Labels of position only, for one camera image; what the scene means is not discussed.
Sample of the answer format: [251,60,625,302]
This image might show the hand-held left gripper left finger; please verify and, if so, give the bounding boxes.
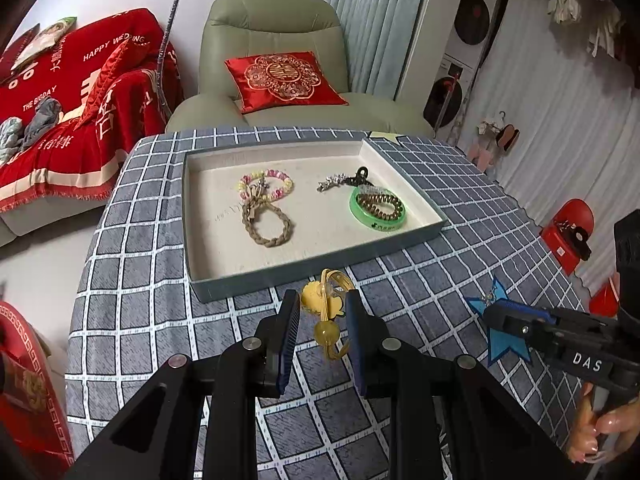
[65,289,302,480]

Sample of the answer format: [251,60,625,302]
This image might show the light blue curtain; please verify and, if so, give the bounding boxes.
[327,0,432,102]

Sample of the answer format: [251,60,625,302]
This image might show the green plastic bangle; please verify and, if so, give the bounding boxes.
[348,186,407,234]

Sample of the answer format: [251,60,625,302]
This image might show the grey checked tablecloth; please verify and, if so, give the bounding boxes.
[64,127,626,480]

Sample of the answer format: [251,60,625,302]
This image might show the beige braided rope bracelet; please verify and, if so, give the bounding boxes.
[241,180,294,250]

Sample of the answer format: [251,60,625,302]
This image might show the grey crumpled cloth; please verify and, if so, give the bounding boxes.
[20,97,64,149]

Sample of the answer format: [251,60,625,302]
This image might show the white hanging garments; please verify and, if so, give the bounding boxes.
[546,0,627,57]

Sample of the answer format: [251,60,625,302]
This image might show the red printed blanket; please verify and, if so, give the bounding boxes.
[0,7,184,214]

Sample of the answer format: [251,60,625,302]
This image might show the light grey sofa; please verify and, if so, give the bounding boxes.
[0,189,122,249]

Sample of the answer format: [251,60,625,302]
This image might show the white washing machine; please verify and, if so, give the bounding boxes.
[422,55,477,136]

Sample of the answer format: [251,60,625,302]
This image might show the red satin pillow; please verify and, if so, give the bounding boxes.
[75,39,132,127]

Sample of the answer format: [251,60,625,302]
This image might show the green leather armchair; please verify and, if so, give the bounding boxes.
[165,0,436,139]

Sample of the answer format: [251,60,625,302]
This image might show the white green printed pillow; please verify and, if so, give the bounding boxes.
[10,16,78,71]

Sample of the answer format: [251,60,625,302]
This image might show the cream tray with grey rim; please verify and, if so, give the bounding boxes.
[181,138,449,303]

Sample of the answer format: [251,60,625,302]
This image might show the red plastic stool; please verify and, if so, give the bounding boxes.
[587,275,624,319]
[540,199,596,277]

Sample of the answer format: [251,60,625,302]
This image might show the dark red pillow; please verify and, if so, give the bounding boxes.
[0,24,41,82]

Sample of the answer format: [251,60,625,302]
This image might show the silver rhinestone hair clip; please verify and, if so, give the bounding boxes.
[316,172,357,194]

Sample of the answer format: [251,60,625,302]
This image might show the brown spiral hair tie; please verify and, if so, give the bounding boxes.
[355,192,405,221]

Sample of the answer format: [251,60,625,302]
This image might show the pink slippers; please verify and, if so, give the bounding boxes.
[467,139,497,172]

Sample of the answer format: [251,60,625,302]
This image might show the brown slippers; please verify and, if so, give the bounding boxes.
[495,123,521,151]

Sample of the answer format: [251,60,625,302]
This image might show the white dryer with black door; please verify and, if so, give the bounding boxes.
[447,0,507,69]

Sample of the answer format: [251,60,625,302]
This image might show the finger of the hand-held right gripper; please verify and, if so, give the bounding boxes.
[482,299,563,361]

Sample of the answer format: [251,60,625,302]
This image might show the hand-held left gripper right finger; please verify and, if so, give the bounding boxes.
[345,289,576,480]

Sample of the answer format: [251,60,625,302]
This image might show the red patterned box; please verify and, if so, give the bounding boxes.
[0,300,77,480]

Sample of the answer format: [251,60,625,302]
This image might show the blue star sticker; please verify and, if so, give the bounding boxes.
[464,275,534,367]

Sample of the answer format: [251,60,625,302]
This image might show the silver floor lamp pole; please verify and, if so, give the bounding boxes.
[155,0,197,117]

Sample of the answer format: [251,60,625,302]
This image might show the light blue crumpled cloth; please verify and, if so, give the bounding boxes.
[0,116,24,164]

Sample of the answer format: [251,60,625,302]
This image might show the black claw clip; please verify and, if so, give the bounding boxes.
[348,166,376,189]

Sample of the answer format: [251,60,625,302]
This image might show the pink yellow beaded bracelet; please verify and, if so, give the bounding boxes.
[237,169,295,202]

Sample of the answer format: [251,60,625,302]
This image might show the red embroidered cushion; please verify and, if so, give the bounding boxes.
[224,51,349,114]

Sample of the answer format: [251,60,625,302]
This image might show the person's right hand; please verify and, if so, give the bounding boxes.
[567,382,640,466]

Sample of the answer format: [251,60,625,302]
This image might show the yellow bead hair tie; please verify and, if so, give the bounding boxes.
[300,268,357,361]

